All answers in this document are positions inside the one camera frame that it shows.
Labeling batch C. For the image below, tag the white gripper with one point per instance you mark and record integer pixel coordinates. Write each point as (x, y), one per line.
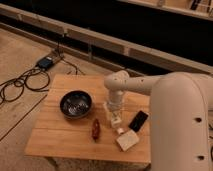
(115, 101)

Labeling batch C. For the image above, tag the white plastic bottle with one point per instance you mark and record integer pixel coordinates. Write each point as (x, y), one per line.
(112, 117)

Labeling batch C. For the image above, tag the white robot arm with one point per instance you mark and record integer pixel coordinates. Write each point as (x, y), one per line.
(179, 105)

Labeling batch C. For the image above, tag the dark ceramic bowl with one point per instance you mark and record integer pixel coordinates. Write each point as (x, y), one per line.
(76, 104)

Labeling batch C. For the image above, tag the black rectangular device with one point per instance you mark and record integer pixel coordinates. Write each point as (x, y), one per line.
(138, 121)

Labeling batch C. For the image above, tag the small white cube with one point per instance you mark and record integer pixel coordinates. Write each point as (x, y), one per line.
(120, 131)

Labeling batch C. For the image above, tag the white sponge block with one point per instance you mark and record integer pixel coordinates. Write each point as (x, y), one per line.
(127, 140)

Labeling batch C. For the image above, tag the wooden table board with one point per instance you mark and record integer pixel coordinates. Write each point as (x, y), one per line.
(56, 136)

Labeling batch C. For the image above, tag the black power adapter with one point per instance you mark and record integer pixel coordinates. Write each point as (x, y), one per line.
(45, 63)

